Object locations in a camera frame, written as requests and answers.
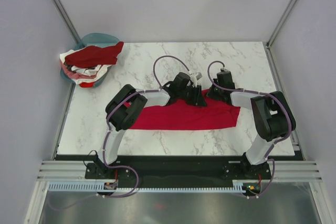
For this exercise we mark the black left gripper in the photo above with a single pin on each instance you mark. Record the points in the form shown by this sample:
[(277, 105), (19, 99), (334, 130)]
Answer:
[(198, 99)]

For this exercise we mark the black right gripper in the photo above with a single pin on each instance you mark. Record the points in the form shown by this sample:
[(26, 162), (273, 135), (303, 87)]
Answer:
[(210, 94)]

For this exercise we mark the bright red t-shirt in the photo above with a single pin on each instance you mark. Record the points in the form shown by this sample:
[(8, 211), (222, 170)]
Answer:
[(180, 116)]

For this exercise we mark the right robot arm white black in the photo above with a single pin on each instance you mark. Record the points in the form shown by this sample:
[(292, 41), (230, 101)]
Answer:
[(272, 115)]

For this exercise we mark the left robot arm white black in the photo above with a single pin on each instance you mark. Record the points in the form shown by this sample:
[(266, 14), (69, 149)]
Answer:
[(125, 108)]

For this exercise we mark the dark red folded shirt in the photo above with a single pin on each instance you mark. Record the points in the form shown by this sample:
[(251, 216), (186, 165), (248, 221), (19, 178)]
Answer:
[(92, 56)]

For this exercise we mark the blue plastic basket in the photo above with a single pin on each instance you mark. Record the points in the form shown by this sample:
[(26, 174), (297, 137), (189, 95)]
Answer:
[(94, 39)]

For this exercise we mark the red shirt bottom of pile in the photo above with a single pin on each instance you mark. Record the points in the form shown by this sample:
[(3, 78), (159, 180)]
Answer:
[(87, 84)]

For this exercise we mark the pink folded shirt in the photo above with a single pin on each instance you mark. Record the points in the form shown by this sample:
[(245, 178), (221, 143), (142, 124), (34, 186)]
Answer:
[(79, 78)]

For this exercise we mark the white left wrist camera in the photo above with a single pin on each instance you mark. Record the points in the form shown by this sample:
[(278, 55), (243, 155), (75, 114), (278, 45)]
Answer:
[(194, 77)]

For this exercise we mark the right aluminium frame post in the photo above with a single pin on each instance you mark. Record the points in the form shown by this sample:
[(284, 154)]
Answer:
[(289, 8)]

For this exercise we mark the aluminium frame post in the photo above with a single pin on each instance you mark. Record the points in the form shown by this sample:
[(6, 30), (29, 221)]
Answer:
[(66, 19), (289, 8)]

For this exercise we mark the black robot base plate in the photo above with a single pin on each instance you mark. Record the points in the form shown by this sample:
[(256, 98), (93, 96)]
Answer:
[(133, 171)]

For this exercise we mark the light blue cable duct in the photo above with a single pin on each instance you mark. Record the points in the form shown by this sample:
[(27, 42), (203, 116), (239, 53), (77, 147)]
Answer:
[(103, 187)]

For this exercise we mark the left aluminium frame post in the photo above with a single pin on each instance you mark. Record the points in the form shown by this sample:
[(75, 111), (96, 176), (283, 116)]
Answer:
[(66, 19)]

